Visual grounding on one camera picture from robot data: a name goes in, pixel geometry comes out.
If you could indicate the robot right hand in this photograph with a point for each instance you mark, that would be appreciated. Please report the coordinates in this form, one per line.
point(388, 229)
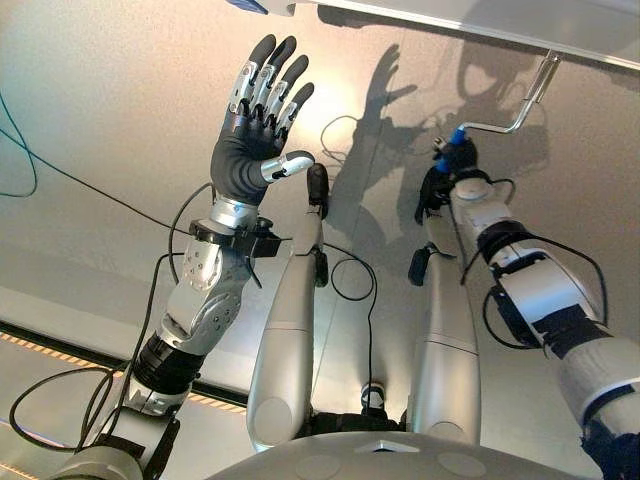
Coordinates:
point(462, 152)

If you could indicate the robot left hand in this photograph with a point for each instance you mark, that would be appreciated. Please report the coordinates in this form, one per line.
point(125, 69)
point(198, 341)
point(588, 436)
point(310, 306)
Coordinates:
point(242, 150)

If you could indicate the metal bed crank blue grip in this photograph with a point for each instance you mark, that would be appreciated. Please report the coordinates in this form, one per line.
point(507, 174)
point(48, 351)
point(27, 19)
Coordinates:
point(520, 122)

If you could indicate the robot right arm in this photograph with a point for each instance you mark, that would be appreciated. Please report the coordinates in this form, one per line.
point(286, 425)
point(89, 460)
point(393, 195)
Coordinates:
point(545, 295)

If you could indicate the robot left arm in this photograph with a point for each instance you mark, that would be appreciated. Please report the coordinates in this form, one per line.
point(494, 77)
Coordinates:
point(200, 300)

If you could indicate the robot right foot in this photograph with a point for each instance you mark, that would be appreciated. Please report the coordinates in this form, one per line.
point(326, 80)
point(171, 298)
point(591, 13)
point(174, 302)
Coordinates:
point(432, 195)

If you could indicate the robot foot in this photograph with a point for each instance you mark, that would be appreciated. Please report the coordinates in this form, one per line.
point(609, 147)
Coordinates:
point(318, 187)
point(432, 195)

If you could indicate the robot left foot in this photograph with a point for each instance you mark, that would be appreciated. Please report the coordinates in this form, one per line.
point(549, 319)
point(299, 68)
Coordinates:
point(318, 187)

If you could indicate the robot right leg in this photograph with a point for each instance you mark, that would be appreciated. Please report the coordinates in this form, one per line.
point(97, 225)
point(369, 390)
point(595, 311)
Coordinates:
point(447, 340)

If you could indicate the robot leg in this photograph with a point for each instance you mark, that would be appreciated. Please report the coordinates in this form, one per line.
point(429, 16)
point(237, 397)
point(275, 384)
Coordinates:
point(287, 340)
point(447, 340)

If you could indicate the robot left leg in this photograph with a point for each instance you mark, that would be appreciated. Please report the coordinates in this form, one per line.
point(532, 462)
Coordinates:
point(287, 340)

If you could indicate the black yellow floor strip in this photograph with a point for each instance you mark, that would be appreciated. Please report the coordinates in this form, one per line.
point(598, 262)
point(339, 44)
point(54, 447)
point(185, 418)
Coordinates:
point(60, 350)

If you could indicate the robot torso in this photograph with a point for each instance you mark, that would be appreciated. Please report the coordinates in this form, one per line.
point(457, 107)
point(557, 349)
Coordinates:
point(395, 457)

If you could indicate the black left wrist camera clamp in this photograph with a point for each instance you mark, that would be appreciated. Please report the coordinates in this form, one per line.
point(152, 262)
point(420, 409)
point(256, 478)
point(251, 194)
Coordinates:
point(260, 245)

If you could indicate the black wrist camera clamp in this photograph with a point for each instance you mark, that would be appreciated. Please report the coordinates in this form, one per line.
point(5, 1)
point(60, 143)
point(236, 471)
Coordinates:
point(260, 245)
point(507, 245)

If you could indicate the black right wrist camera clamp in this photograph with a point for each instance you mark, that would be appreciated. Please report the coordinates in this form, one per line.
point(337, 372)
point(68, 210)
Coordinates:
point(507, 245)

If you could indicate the hospital bed frame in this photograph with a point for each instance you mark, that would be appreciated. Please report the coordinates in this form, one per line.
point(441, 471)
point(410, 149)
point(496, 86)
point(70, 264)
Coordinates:
point(500, 25)

